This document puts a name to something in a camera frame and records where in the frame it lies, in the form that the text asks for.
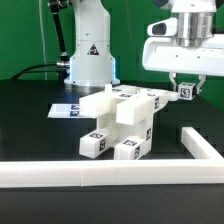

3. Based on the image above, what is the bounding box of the white chair back frame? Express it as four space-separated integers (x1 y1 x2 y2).
79 84 178 125

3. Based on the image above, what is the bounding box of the white chair seat part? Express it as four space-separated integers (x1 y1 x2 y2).
96 113 155 156

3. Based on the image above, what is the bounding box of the small tagged cube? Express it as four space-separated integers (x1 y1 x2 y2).
178 82 196 100

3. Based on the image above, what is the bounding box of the black cable bundle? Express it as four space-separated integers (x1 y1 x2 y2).
9 63 69 81

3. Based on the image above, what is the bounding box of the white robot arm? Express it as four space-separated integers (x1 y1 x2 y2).
65 0 224 86

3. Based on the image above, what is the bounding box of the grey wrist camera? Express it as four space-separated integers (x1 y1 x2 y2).
147 17 178 37

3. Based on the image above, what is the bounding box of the white U-shaped fence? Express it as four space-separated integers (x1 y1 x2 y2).
0 127 224 188

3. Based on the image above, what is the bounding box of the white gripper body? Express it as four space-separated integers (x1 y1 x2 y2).
142 34 224 76

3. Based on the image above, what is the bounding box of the white marker base plate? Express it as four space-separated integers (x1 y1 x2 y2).
48 104 91 119

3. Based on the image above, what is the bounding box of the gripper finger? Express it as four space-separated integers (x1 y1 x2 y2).
169 72 178 92
197 75 207 95

